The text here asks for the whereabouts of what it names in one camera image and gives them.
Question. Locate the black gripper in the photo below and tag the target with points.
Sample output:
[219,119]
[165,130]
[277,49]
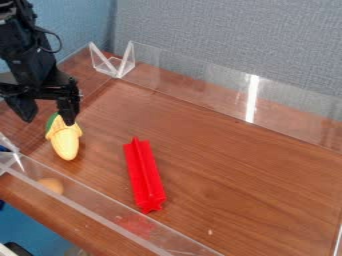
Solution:
[36,78]

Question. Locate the yellow green toy corn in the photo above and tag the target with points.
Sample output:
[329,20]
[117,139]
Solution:
[64,137]

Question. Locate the clear acrylic back wall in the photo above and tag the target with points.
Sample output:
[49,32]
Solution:
[297,112]

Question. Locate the clear acrylic corner bracket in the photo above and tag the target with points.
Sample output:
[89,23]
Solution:
[113,66]

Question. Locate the clear acrylic wall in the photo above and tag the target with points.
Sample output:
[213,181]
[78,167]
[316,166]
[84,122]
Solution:
[297,112]
[89,217]

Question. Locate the red star-shaped plastic bar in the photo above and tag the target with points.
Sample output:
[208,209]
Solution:
[146,181]

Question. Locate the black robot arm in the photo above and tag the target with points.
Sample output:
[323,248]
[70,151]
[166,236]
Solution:
[20,28]

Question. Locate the clear acrylic left bracket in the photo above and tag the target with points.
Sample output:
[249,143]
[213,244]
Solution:
[10,156]

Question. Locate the clear acrylic front wall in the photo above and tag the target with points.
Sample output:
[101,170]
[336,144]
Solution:
[89,217]

